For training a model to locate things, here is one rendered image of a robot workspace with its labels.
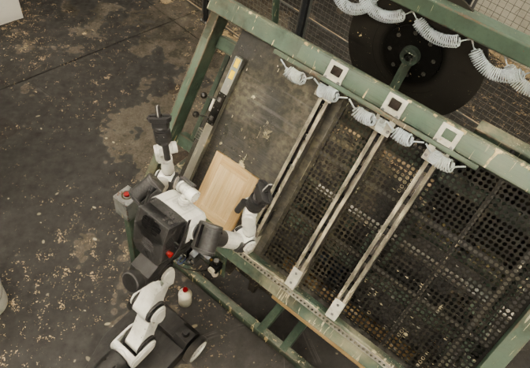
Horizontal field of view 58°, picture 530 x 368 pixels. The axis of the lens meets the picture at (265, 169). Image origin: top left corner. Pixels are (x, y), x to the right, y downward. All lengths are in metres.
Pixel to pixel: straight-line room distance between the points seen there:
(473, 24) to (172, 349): 2.57
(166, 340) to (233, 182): 1.19
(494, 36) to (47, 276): 3.23
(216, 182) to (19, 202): 1.96
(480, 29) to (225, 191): 1.58
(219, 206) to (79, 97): 2.57
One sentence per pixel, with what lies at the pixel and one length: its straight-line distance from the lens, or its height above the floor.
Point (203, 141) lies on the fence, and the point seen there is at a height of 1.26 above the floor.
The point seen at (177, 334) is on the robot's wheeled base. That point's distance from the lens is 3.33.
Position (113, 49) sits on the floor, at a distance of 5.64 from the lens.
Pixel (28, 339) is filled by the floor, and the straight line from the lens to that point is 3.70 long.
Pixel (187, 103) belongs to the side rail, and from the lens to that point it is 2.92.
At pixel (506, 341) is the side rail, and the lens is 2.57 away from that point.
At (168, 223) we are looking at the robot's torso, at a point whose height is 1.41.
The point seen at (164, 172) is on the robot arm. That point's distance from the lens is 2.74.
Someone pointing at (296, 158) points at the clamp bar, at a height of 1.48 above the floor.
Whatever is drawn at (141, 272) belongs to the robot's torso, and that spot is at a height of 1.07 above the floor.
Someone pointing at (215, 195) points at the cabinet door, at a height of 1.03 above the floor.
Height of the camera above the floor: 3.31
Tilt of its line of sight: 49 degrees down
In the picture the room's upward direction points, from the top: 12 degrees clockwise
